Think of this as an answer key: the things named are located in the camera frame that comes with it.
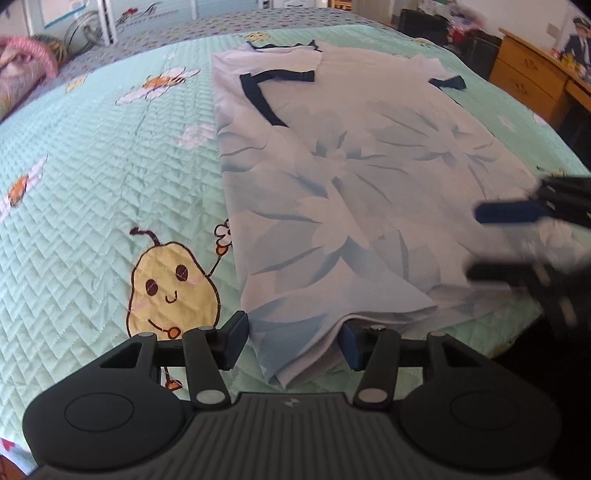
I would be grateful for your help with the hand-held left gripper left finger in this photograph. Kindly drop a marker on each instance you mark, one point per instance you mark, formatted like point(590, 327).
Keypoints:
point(238, 339)

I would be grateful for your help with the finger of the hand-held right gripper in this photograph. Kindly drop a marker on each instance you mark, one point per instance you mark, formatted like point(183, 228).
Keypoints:
point(503, 271)
point(508, 212)

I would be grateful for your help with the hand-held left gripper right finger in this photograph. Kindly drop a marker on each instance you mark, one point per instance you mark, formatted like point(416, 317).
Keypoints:
point(348, 346)

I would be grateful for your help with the white T-shirt with navy trim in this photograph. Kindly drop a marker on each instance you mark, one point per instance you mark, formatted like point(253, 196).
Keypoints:
point(369, 184)

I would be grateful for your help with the wooden desk with drawers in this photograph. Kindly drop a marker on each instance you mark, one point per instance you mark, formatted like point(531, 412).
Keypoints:
point(526, 78)

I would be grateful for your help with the portrait photo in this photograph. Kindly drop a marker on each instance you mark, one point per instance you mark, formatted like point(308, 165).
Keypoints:
point(577, 46)

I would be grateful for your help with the black suitcase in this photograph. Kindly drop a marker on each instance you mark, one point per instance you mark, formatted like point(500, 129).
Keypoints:
point(438, 37)

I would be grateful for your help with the pile of colourful bags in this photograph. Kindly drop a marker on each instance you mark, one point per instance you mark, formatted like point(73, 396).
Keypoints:
point(457, 18)

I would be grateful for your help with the green bee-print quilt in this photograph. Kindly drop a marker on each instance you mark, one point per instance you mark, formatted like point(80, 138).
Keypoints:
point(115, 161)

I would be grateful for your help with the wooden chair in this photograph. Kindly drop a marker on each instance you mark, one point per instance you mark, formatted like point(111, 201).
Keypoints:
point(341, 3)

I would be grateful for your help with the purple heart-print bed sheet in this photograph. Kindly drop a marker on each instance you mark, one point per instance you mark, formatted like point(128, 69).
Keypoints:
point(207, 27)

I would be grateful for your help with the lilac floral rolled duvet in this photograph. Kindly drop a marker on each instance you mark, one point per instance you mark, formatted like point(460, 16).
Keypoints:
point(18, 92)

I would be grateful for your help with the colourful patterned cushion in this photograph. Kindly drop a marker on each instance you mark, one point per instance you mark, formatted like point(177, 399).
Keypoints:
point(55, 50)

